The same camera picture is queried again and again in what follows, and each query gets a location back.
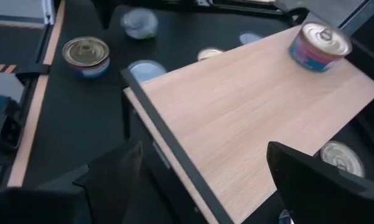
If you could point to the wooden shelf black metal frame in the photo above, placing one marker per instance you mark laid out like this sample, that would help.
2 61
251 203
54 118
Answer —
236 109

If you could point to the black floor mat orange stripes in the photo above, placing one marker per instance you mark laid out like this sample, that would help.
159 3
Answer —
1 68

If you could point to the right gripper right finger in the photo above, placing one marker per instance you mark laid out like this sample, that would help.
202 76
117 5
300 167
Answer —
326 189

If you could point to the black box blue top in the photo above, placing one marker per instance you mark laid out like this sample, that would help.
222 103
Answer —
0 121

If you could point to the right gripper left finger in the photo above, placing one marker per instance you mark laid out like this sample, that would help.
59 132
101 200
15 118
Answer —
105 186

